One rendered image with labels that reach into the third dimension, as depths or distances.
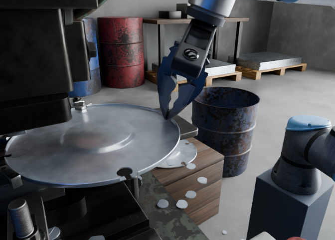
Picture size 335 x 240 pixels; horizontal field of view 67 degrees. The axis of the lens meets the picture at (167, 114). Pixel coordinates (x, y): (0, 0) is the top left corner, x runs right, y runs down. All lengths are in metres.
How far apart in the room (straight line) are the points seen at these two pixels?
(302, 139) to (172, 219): 0.50
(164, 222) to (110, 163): 0.16
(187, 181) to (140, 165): 0.77
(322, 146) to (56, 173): 0.66
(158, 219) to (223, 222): 0.94
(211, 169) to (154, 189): 0.68
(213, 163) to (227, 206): 0.37
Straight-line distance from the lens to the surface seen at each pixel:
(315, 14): 5.36
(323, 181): 1.03
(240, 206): 1.51
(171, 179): 1.06
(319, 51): 5.30
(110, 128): 0.47
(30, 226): 0.33
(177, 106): 0.49
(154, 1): 4.17
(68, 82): 0.35
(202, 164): 1.15
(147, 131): 0.47
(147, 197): 0.53
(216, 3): 0.44
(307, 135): 0.84
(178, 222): 0.48
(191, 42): 0.41
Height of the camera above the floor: 0.99
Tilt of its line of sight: 23 degrees down
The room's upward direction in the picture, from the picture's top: straight up
